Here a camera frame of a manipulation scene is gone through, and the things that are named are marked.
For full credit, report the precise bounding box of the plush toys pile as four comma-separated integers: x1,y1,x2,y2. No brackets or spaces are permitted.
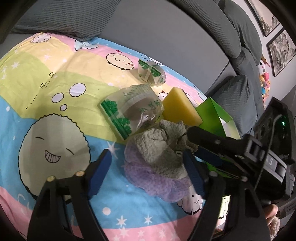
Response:
258,56,271,102

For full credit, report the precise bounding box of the small clear bag green print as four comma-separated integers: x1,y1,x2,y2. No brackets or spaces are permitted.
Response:
138,59,166,86

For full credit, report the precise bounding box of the colourful cartoon blanket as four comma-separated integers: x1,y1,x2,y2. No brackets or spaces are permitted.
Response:
1,33,204,240

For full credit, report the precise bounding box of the yellow sponge green scrub pad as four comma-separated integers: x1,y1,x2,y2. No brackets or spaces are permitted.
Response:
163,87,203,126

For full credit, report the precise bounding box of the framed picture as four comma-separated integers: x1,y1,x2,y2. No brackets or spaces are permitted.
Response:
245,0,280,37
267,28,295,77

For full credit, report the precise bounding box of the purple mesh cloth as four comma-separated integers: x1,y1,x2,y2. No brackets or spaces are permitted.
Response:
124,141,192,203

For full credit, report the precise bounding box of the grey cushion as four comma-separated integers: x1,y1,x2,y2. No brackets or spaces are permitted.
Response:
211,75,263,136

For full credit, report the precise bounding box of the grey sofa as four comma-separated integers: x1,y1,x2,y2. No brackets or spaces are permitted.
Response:
1,1,263,103

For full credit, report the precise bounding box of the black cable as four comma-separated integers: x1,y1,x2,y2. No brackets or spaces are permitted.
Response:
254,114,284,195

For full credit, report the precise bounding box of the green white cardboard box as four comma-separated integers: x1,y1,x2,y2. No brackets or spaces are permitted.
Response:
196,97,241,179

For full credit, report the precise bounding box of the grey green cloth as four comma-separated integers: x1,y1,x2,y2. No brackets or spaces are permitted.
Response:
131,120,198,180

